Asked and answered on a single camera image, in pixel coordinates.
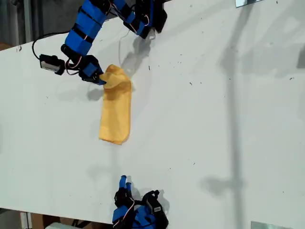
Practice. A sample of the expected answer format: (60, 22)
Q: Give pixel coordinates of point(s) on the yellow square towel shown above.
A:
(115, 114)

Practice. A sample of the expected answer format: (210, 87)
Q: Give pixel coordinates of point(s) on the white container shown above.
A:
(59, 226)

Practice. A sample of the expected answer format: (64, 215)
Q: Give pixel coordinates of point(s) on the white table leg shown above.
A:
(25, 220)

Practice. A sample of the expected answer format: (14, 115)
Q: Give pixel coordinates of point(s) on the black camera box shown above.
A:
(156, 207)
(51, 64)

